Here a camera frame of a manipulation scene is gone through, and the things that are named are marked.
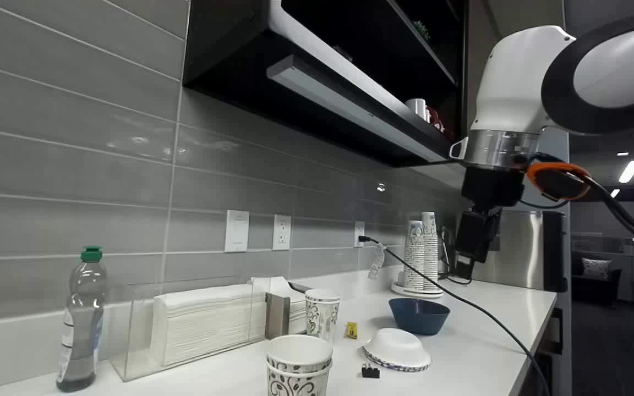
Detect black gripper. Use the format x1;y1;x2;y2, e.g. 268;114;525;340
447;208;504;287

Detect black open shelf cabinet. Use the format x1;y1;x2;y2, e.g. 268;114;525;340
183;0;471;169

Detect white plate stack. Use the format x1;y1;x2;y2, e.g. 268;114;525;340
390;280;449;304

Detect blue bowl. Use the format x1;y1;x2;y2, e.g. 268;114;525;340
388;296;453;340

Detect stainless steel appliance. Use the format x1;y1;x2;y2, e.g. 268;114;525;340
473;210;573;296

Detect light cushion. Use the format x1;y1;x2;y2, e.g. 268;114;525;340
581;256;614;283

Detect dark armchair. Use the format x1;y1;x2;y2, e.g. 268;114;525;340
571;252;625;309

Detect patterned paper cup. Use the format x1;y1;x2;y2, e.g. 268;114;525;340
265;362;332;396
265;333;334;379
303;288;344;345

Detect small red item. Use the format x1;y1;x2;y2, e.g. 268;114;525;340
430;109;451;137

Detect white mug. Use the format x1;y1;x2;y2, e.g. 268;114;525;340
405;98;433;125

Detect white folded napkins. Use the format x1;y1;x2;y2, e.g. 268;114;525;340
248;275;311;337

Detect brown napkin stack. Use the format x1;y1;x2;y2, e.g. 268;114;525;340
261;290;293;341

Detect long ceiling light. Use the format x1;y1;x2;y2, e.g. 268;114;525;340
617;158;634;188

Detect small green item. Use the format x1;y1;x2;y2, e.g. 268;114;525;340
411;18;433;45

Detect white napkin stack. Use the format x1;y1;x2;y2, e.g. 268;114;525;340
150;284;268;368

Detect clear acrylic napkin holder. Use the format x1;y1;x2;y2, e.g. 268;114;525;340
107;283;271;383

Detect green-capped dish soap bottle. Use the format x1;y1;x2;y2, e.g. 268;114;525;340
56;244;111;394

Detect black power cable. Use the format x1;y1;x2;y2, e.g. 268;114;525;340
357;232;555;396

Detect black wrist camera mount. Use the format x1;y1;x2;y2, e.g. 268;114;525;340
460;166;529;213

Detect orange cable strap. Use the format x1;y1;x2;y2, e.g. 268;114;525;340
527;158;594;205

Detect grey wall cabinet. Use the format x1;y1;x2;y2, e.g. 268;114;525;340
411;0;567;194

